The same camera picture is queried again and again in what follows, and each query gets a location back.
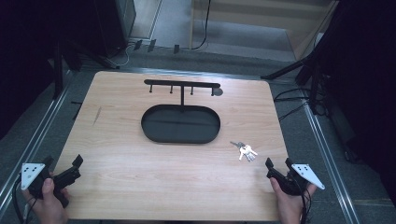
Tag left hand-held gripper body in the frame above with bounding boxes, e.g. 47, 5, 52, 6
20, 162, 82, 209

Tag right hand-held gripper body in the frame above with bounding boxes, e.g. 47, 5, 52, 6
265, 163, 326, 197

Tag person's right hand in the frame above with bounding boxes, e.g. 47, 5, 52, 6
269, 176, 318, 224

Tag person's left hand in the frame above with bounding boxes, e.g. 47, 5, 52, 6
21, 177, 71, 224

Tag silver bunch of keys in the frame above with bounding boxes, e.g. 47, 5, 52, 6
230, 140, 259, 163

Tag black tripod stand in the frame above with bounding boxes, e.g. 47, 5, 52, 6
50, 38, 121, 101
260, 54, 326, 116

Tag black key holder stand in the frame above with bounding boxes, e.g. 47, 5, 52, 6
140, 78, 224, 145

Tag black cabinet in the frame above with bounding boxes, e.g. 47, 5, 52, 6
92, 0, 137, 58

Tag metal floor rail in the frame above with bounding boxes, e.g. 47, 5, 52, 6
0, 88, 70, 216
302, 101, 362, 224

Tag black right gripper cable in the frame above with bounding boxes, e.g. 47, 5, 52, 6
295, 174, 313, 224

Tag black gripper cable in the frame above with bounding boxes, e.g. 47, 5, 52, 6
295, 174, 313, 224
11, 176, 37, 224

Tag black floor cable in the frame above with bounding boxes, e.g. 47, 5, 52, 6
277, 102, 308, 122
273, 87, 312, 103

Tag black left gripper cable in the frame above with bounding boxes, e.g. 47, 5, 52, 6
11, 176, 37, 224

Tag white floor cable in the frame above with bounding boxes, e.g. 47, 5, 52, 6
102, 42, 138, 67

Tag black hanging cable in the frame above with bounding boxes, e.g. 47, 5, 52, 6
190, 0, 213, 51

